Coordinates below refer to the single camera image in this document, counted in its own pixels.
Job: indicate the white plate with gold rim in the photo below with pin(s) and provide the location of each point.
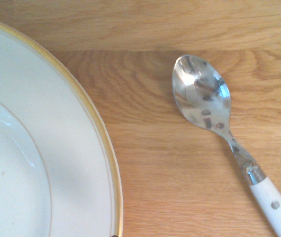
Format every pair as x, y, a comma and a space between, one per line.
32, 123

